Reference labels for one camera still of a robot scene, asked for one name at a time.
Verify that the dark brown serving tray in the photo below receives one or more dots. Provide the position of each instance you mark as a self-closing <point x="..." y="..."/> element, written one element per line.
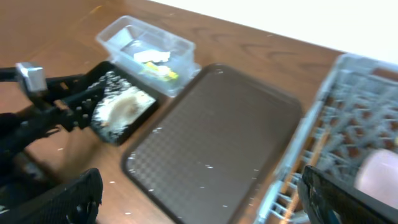
<point x="222" y="135"/>

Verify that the white napkin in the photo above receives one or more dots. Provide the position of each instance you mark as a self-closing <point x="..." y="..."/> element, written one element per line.
<point x="151" y="56"/>

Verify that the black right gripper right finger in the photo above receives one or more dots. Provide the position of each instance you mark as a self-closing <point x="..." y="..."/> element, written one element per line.
<point x="327" y="200"/>

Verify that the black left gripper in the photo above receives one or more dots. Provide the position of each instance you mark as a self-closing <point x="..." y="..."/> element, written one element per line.
<point x="65" y="101"/>

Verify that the grey dishwasher rack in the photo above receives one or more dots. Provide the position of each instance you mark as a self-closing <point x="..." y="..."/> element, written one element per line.
<point x="357" y="105"/>

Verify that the leftover rice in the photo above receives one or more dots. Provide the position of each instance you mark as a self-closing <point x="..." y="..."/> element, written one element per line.
<point x="121" y="105"/>

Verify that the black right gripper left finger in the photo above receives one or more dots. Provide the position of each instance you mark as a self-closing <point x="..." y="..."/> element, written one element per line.
<point x="77" y="201"/>

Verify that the clear plastic bin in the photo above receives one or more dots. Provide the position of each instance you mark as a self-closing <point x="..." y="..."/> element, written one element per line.
<point x="127" y="36"/>

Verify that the black waste tray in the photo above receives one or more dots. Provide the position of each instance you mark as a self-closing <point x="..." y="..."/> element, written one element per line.
<point x="106" y="66"/>

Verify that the yellow green snack wrapper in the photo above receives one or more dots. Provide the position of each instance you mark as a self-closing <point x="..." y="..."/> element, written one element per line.
<point x="161" y="72"/>

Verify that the wooden chopstick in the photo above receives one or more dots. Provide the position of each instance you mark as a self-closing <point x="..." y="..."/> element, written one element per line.
<point x="312" y="162"/>

